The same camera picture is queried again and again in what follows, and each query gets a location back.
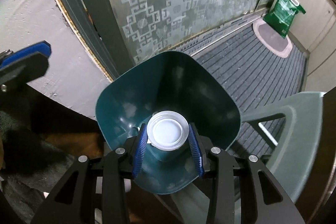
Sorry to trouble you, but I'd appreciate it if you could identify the white round lid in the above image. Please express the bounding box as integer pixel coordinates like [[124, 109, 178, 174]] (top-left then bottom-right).
[[147, 111, 189, 151]]

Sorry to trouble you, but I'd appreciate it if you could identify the dark teal trash bin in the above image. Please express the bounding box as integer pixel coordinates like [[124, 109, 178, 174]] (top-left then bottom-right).
[[95, 51, 241, 195]]

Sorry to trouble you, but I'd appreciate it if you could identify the white kitchen cabinet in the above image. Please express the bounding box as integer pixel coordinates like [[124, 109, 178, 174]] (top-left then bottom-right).
[[290, 0, 335, 92]]

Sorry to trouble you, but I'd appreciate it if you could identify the grey-green plastic stool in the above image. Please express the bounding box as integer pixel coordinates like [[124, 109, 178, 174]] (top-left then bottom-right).
[[170, 91, 326, 224]]

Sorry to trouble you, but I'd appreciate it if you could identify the oval grey pink mat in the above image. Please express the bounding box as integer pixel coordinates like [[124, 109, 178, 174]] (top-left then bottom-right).
[[253, 18, 293, 59]]

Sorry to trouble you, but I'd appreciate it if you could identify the green rice bag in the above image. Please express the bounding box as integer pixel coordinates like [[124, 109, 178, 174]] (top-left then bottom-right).
[[263, 0, 306, 38]]

